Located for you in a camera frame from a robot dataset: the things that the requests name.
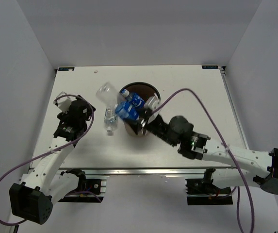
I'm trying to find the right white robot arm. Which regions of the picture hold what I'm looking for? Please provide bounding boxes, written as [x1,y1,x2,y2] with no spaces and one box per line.
[138,109,278,195]

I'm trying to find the left blue table sticker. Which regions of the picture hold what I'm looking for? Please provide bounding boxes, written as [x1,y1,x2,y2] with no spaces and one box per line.
[58,67,75,71]

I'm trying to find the small bottle blue cap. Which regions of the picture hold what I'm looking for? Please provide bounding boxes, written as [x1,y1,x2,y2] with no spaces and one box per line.
[121,89,145,109]

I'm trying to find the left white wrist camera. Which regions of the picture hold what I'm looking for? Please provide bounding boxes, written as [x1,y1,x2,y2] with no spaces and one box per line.
[53,91,74,114]

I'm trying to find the right blue table sticker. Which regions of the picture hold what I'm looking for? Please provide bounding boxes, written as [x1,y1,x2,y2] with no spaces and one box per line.
[201,65,219,69]

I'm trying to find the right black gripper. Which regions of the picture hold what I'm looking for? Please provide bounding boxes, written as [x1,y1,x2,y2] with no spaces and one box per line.
[124,107,178,148]

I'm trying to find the clear bottle white cap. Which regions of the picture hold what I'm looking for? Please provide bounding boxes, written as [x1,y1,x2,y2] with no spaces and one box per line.
[104,107,118,133]

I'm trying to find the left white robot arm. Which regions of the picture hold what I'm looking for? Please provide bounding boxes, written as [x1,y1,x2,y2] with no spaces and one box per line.
[9,92,96,225]

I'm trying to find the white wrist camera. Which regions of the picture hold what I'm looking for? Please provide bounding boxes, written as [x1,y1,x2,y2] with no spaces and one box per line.
[53,91,74,114]
[144,96,161,111]

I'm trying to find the blue table sticker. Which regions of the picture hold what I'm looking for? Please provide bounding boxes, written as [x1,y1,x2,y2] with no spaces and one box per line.
[201,65,219,69]
[58,67,75,71]

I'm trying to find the brown cylindrical paper bin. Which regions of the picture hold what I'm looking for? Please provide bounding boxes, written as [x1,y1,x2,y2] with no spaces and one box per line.
[118,82,161,138]

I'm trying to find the blue label bottle front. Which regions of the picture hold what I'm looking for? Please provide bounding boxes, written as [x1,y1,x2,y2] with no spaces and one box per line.
[96,82,142,121]

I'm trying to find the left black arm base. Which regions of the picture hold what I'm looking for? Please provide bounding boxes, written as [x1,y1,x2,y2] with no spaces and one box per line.
[59,169,108,203]

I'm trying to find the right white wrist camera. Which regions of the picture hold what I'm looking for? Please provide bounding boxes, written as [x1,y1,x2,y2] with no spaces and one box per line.
[144,96,161,111]

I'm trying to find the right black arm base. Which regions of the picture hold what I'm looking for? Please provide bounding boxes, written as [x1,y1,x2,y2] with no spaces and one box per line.
[185,168,235,206]

